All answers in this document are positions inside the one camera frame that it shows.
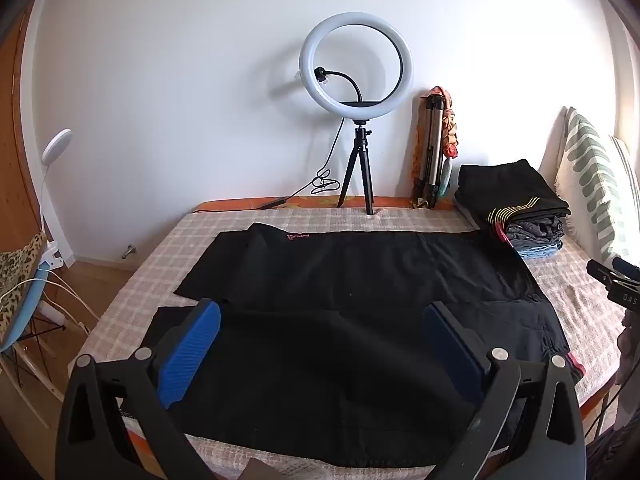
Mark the brown cardboard piece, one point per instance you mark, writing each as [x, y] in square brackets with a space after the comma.
[260, 470]

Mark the green white patterned pillow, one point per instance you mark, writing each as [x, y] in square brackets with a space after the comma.
[590, 175]

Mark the white clip desk lamp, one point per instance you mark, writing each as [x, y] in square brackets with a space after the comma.
[55, 142]

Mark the folded black yellow-striped pants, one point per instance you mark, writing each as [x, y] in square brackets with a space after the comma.
[505, 185]

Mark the person's right forearm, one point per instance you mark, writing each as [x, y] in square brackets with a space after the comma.
[631, 340]

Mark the folded dark grey pants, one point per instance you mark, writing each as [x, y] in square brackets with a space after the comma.
[535, 232]

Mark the black gooseneck phone holder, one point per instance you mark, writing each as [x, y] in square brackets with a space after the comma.
[345, 79]

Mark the teal grey cloth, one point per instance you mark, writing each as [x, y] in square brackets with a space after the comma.
[443, 180]

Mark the folded light blue garment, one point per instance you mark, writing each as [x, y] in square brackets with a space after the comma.
[537, 254]

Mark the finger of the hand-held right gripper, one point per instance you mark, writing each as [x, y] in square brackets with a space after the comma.
[622, 292]
[631, 269]

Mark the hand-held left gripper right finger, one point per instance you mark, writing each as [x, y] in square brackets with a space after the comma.
[452, 355]

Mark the pink plaid blanket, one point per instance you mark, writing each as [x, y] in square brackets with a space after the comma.
[125, 300]

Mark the wooden door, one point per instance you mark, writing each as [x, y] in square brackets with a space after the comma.
[22, 160]

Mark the folded silver tripod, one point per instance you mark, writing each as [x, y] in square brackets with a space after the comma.
[434, 160]
[451, 130]

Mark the white power strip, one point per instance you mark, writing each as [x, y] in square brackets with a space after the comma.
[50, 310]

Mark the beige pillow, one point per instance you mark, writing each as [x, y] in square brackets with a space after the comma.
[552, 155]

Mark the light blue chair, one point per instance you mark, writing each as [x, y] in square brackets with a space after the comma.
[20, 320]

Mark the leopard print cloth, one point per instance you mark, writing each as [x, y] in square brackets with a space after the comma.
[20, 265]

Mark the black tripod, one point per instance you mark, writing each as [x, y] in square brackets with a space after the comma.
[361, 160]

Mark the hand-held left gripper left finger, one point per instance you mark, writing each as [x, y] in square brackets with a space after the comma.
[192, 350]

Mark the metal door stop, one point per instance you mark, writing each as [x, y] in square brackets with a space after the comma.
[129, 251]

